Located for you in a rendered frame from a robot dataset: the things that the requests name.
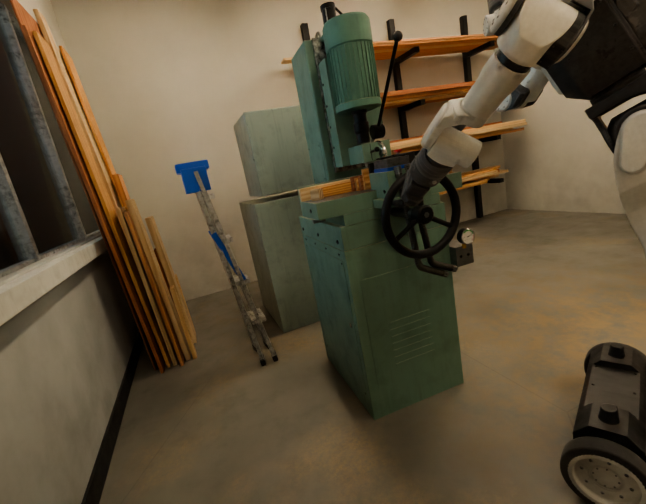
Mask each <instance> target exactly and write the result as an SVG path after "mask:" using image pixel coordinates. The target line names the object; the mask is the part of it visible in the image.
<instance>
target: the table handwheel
mask: <svg viewBox="0 0 646 504"><path fill-rule="evenodd" d="M405 176H406V173H404V174H403V175H401V176H400V177H399V178H398V179H397V180H396V181H395V182H394V183H393V184H392V185H391V187H390V188H389V190H388V191H387V193H386V195H385V198H384V201H383V204H382V210H381V223H382V229H383V232H384V235H385V237H386V239H387V241H388V242H389V244H390V245H391V246H392V248H393V249H394V250H396V251H397V252H398V253H400V254H401V255H403V256H405V257H408V258H413V259H424V258H428V257H431V256H433V255H436V254H437V253H439V252H440V251H442V250H443V249H444V248H445V247H446V246H447V245H448V244H449V243H450V241H451V240H452V238H453V237H454V235H455V233H456V231H457V228H458V225H459V221H460V214H461V206H460V199H459V195H458V193H457V190H456V188H455V186H454V185H453V183H452V182H451V181H450V180H449V178H447V177H446V176H445V177H444V178H443V179H442V180H441V181H440V182H439V183H440V184H441V185H442V186H443V187H444V188H445V189H446V191H447V193H448V195H449V197H450V201H451V207H452V215H451V221H450V222H447V221H445V220H442V219H439V218H437V217H435V216H434V212H433V209H432V208H431V207H430V206H428V205H424V201H423V200H422V202H421V203H420V204H418V205H416V206H414V207H413V208H410V209H409V211H408V213H407V215H408V217H409V218H411V219H412V221H411V222H410V223H409V224H408V225H407V226H406V227H405V228H404V229H403V230H402V231H401V232H400V233H399V234H398V235H397V236H396V237H395V235H394V233H393V230H392V227H391V221H390V213H391V215H392V216H395V217H403V218H405V216H404V212H403V211H404V210H403V208H400V207H393V208H391V206H392V201H393V200H394V198H395V196H396V194H397V192H398V191H399V190H400V189H401V187H402V186H403V185H404V181H405ZM431 221H433V222H436V223H439V224H441V225H444V226H446V227H448V230H447V232H446V233H445V235H444V236H443V238H442V239H441V240H440V241H439V242H438V243H437V244H435V245H434V246H432V247H430V248H428V249H425V250H412V249H409V248H407V247H405V246H403V245H402V244H401V243H400V242H399V240H400V239H401V238H402V237H403V236H404V235H405V234H406V233H407V232H408V231H409V230H410V229H411V228H413V227H414V226H415V225H416V224H417V223H419V224H428V223H430V222H431Z"/></svg>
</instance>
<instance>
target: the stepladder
mask: <svg viewBox="0 0 646 504"><path fill-rule="evenodd" d="M208 168H209V163H208V160H200V161H194V162H187V163H181V164H176V165H175V170H176V174H177V175H181V177H182V181H183V185H184V188H185V192H186V194H191V193H195V194H196V196H197V199H198V202H199V204H200V207H201V210H202V212H203V215H204V217H205V220H206V223H207V225H208V228H209V231H208V232H209V234H210V235H211V237H212V238H213V241H214V244H215V246H216V249H217V252H218V254H219V257H220V259H221V262H222V265H223V267H224V270H225V273H226V275H227V278H228V280H229V283H230V286H231V288H232V291H233V294H234V296H235V299H236V301H237V304H238V307H239V309H240V312H241V315H242V317H243V320H244V322H245V325H246V328H247V330H248V333H249V336H250V338H251V341H252V343H253V345H252V346H253V349H254V350H255V351H256V352H257V353H258V355H259V358H260V363H261V366H264V365H266V359H265V356H264V354H262V351H261V349H260V346H259V343H258V341H257V338H256V335H255V333H254V330H253V327H252V325H251V322H252V324H253V325H255V324H256V325H257V327H258V330H259V332H260V334H261V337H262V339H263V343H264V345H265V346H266V347H267V348H268V349H269V350H270V352H271V355H272V358H273V361H274V362H275V361H278V357H277V354H276V352H275V350H274V349H273V347H272V344H271V342H270V340H269V337H268V335H267V333H266V330H265V328H264V325H263V323H262V322H264V321H266V316H265V315H264V314H263V312H262V311H261V309H260V308H257V309H256V307H255V304H254V302H253V300H252V297H251V295H250V292H249V290H248V288H247V285H246V284H247V283H250V278H249V277H248V276H247V275H246V273H245V272H243V273H242V271H241V270H240V268H239V266H238V264H237V262H236V259H235V257H234V255H233V252H232V250H231V248H230V245H229V243H230V242H233V238H232V237H231V236H230V235H229V234H227V235H225V233H224V231H223V229H222V226H221V224H220V222H219V219H218V217H217V215H216V212H215V210H214V208H213V205H212V203H211V200H210V199H214V198H215V195H214V193H211V194H208V193H207V190H211V186H210V182H209V179H208V175H207V171H206V170H207V169H208ZM216 231H217V232H216ZM228 263H229V264H230V266H231V267H232V269H233V271H234V273H235V275H233V274H232V272H231V269H230V266H229V264H228ZM237 286H240V287H241V290H242V292H243V295H244V297H245V299H246V302H247V304H248V306H249V309H250V311H246V309H245V306H244V303H243V301H242V298H241V296H240V293H239V290H238V288H237ZM250 321H251V322H250Z"/></svg>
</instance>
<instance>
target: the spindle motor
mask: <svg viewBox="0 0 646 504"><path fill-rule="evenodd" d="M322 32H323V38H324V44H325V50H326V56H327V62H328V68H329V74H330V80H331V86H332V91H333V97H334V103H335V110H336V114H337V115H343V116H344V115H352V114H351V112H353V111H357V110H362V109H367V111H370V110H373V109H375V108H377V107H379V106H381V105H382V103H381V98H380V89H379V82H378V75H377V68H376V61H375V53H374V46H373V39H372V31H371V24H370V18H369V17H368V15H367V14H366V13H364V12H348V13H343V14H340V15H337V16H335V17H333V18H331V19H329V20H328V21H327V22H326V23H325V24H324V26H323V30H322Z"/></svg>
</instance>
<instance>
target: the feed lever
mask: <svg viewBox="0 0 646 504"><path fill-rule="evenodd" d="M402 38H403V34H402V32H401V31H395V32H394V34H393V40H394V41H395V42H394V47H393V52H392V56H391V61H390V66H389V71H388V75H387V80H386V85H385V90H384V94H383V99H382V105H381V109H380V113H379V118H378V123H377V124H375V125H371V127H370V131H369V133H370V136H371V140H370V141H371V142H374V140H375V139H378V138H383V137H384V136H385V126H384V125H383V124H382V123H381V120H382V115H383V111H384V106H385V102H386V97H387V92H388V88H389V83H390V79H391V74H392V70H393V65H394V60H395V56H396V51H397V47H398V42H399V41H401V40H402Z"/></svg>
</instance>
